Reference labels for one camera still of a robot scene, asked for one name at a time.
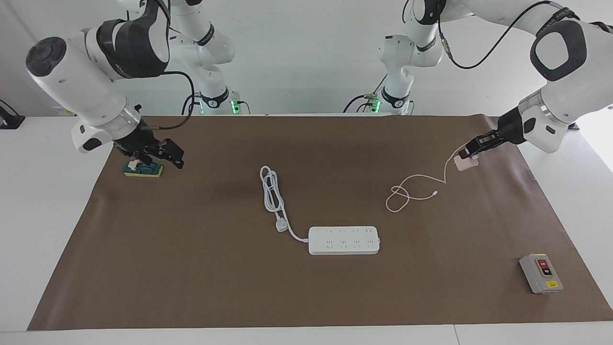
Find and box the green knife switch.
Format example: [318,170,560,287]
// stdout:
[123,161,164,178]

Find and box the white power strip cord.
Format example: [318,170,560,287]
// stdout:
[260,165,311,243]

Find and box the white power strip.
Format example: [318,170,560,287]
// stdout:
[308,226,381,255]

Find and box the black arm base cable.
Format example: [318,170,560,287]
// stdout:
[181,92,204,115]
[343,72,388,114]

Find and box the black right arm base cable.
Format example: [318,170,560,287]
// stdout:
[181,92,204,115]

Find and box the brown paper mat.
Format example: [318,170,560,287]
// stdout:
[27,114,613,331]

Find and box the black left arm base cable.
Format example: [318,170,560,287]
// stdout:
[343,72,388,114]

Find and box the grey on-off switch box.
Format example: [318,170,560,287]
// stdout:
[519,253,564,294]

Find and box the black clamp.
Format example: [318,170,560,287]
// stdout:
[0,100,25,130]

